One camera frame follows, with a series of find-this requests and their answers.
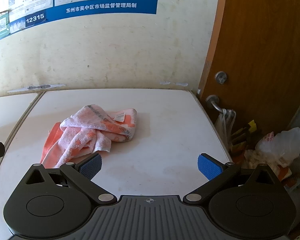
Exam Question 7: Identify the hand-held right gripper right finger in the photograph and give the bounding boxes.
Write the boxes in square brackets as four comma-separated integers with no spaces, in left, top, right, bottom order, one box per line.
[183,153,283,205]

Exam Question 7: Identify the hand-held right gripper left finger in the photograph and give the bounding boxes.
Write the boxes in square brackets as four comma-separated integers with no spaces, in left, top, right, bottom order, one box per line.
[22,153,116,205]

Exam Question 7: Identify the orange and white towel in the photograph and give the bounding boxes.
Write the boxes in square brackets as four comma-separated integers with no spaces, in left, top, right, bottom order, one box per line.
[40,104,138,169]

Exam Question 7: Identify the hanging white plastic bag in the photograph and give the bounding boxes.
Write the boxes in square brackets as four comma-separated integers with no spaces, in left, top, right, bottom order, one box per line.
[214,107,237,151]

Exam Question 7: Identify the crumpled white paper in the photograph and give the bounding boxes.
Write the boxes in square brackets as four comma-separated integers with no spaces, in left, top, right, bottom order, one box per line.
[243,149,266,169]

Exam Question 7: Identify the large white plastic bag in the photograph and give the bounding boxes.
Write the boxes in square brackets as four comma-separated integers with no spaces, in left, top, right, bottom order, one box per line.
[255,127,300,168]

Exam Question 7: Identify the round metal door lock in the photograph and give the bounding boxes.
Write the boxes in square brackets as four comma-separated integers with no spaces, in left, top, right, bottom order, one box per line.
[215,71,228,84]

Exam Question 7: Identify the brown wooden door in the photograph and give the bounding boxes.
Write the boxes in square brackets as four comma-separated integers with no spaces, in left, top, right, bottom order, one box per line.
[197,0,300,155]

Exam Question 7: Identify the metal door handle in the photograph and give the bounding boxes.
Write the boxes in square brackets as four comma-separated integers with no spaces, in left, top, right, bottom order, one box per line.
[205,94,225,113]

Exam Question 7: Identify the green wall notice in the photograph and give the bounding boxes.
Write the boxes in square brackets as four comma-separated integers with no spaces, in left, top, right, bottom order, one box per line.
[0,11,11,41]

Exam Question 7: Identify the blue wall poster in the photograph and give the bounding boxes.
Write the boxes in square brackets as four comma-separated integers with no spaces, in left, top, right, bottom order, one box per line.
[0,0,161,35]

